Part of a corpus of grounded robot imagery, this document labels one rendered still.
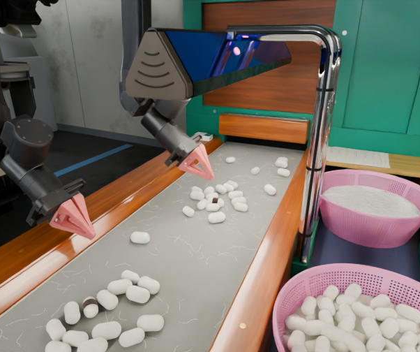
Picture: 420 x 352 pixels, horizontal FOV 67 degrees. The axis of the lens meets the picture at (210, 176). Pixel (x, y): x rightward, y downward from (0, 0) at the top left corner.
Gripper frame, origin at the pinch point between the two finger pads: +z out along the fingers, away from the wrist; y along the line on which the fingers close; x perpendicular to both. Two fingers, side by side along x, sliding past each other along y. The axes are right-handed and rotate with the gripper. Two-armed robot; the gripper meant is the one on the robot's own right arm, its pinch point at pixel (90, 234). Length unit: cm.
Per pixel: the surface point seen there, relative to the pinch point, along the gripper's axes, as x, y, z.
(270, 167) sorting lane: -9, 55, 18
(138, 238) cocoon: -1.9, 5.4, 6.5
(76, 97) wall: 196, 261, -187
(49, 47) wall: 173, 264, -247
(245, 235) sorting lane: -11.6, 16.6, 21.1
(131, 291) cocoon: -7.0, -6.9, 12.0
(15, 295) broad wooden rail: 4.2, -13.5, -0.1
